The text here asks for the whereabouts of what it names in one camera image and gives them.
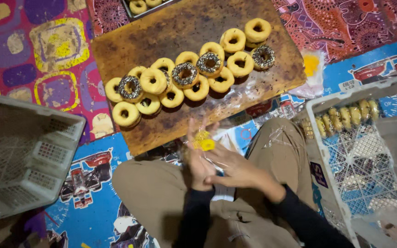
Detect person's left hand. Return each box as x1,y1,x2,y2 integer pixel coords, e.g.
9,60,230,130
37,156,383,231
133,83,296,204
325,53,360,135
184,118,220,192

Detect person's right hand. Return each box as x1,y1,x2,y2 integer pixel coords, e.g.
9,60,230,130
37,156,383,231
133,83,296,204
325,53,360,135
204,142,278,195

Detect clear bag with yellow label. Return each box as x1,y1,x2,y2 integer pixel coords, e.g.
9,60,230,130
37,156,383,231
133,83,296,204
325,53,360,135
184,126,227,173

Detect chocolate sprinkle donut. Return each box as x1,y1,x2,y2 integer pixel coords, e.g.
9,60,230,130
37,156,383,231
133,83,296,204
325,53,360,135
172,62,200,88
251,45,276,70
196,52,224,77
117,75,144,103
161,68,172,91

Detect person's khaki trousers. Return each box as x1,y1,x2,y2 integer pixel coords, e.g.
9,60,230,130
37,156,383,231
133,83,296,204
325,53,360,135
112,117,318,248

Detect clear plastic wrap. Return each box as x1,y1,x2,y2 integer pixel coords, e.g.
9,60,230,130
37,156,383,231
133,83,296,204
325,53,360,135
266,125,290,147

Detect brown wooden board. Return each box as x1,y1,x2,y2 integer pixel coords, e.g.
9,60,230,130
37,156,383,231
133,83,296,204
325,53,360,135
91,0,307,157

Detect pile of plain glazed donuts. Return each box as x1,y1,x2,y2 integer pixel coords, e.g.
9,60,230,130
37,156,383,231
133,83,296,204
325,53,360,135
104,18,272,129

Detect white mesh plastic crate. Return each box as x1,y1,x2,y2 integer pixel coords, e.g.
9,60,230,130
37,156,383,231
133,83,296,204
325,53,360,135
293,72,397,248

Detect stack of yellow-print plastic bags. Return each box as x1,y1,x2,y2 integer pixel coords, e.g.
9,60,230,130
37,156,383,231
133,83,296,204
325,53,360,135
288,48,326,100

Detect blue race car mat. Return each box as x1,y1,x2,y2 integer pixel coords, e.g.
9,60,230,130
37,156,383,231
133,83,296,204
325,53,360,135
43,34,397,248

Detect metal baking tray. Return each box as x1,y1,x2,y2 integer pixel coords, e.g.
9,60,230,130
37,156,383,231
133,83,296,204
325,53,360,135
122,0,182,20

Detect row of bagged donuts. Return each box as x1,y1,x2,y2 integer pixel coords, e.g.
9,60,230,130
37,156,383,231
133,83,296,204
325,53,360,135
314,99,380,139

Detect red patterned cloth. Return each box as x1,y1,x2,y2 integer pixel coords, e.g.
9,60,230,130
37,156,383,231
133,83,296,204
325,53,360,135
86,0,397,65

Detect purple patterned floor mat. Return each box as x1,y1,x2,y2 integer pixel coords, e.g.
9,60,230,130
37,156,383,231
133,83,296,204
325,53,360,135
0,0,116,145

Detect grey plastic crate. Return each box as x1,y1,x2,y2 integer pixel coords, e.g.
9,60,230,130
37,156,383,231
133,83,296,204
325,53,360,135
374,113,397,185

